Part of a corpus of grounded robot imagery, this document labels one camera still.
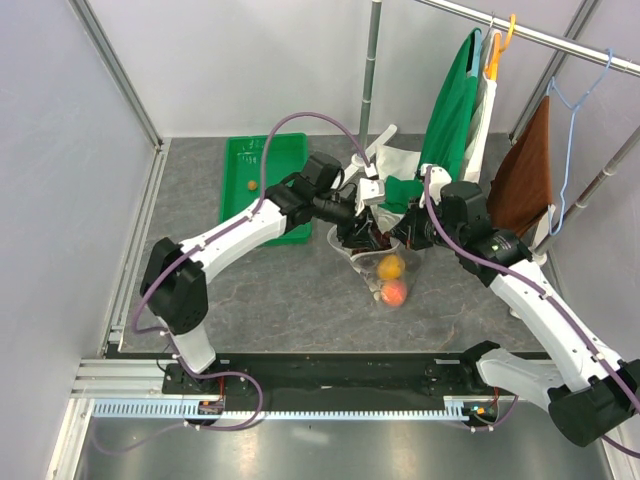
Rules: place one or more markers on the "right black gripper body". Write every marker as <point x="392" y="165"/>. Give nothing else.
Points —
<point x="422" y="231"/>

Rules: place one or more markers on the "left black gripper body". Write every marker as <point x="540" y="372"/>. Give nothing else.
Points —
<point x="346" y="227"/>

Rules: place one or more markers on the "dark red grape bunch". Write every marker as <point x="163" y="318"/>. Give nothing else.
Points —
<point x="367" y="240"/>

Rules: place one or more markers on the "orange yellow fruit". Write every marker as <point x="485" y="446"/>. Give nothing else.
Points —
<point x="391" y="267"/>

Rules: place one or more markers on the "clear dotted zip bag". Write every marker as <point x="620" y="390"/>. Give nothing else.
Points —
<point x="365" y="264"/>

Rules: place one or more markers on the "red peach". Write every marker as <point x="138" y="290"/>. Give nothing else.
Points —
<point x="394" y="292"/>

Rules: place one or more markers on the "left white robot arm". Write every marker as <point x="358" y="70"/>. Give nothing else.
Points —
<point x="177" y="276"/>

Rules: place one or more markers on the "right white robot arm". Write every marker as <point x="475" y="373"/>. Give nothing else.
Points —
<point x="588" y="389"/>

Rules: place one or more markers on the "white hanging garment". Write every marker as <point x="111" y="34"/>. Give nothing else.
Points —
<point x="473" y="157"/>

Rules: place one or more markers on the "green hanging garment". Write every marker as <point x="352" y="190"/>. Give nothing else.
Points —
<point x="446" y="135"/>

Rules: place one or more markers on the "brown hanging towel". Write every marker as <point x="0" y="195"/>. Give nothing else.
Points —
<point x="521" y="191"/>

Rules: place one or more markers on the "green plastic tray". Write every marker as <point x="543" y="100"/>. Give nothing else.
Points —
<point x="242" y="163"/>

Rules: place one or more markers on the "orange clothes hanger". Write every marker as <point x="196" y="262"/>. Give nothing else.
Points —
<point x="498" y="47"/>

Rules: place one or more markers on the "metal clothes rack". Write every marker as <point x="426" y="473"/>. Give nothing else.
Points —
<point x="563" y="46"/>

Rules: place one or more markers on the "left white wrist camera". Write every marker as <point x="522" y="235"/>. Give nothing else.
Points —
<point x="369" y="192"/>

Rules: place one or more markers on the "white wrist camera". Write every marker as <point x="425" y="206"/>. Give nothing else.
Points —
<point x="439" y="178"/>
<point x="369" y="192"/>

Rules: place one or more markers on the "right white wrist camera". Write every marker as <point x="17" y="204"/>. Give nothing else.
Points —
<point x="439" y="178"/>

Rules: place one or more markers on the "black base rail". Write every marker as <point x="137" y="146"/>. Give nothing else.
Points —
<point x="355" y="382"/>

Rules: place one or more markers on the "blue wire hanger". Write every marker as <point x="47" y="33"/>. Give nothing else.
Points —
<point x="567" y="150"/>

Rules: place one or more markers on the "aluminium frame post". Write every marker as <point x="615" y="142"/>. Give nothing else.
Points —
<point x="101" y="42"/>

